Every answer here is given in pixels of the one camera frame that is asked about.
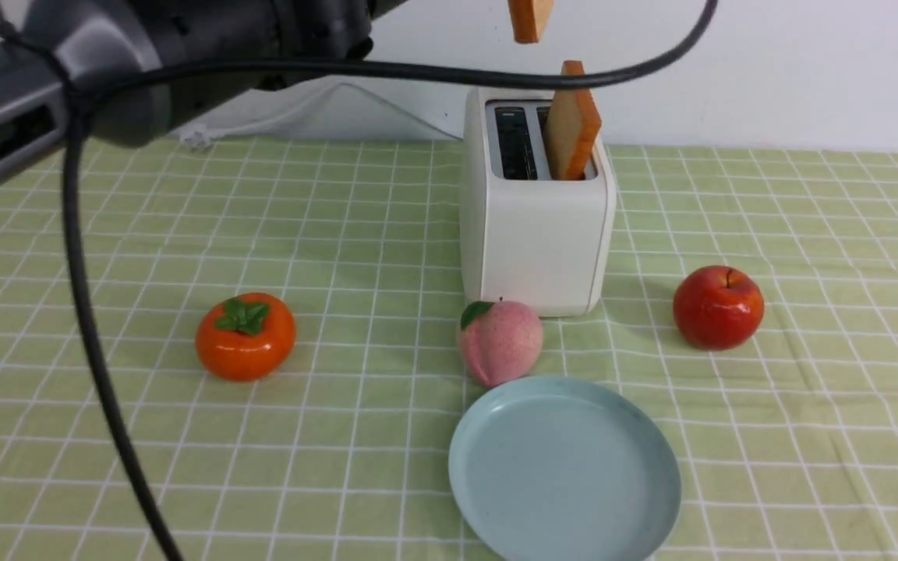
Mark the red apple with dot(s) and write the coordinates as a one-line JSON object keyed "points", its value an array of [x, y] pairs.
{"points": [[717, 307]]}

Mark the light blue round plate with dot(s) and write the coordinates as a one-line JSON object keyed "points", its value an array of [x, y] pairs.
{"points": [[553, 468]]}

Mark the white two-slot toaster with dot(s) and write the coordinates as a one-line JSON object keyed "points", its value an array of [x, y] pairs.
{"points": [[525, 236]]}

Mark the orange persimmon with green leaves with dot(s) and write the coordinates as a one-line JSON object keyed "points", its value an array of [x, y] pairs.
{"points": [[246, 337]]}

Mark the green checkered tablecloth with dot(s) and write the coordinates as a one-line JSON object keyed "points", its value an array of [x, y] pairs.
{"points": [[788, 444]]}

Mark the pink peach with leaf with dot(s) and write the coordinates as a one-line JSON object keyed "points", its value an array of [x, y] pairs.
{"points": [[499, 341]]}

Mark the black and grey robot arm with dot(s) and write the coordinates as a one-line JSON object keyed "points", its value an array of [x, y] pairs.
{"points": [[81, 45]]}

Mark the toast slice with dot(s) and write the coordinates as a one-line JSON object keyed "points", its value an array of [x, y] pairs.
{"points": [[572, 126], [529, 19]]}

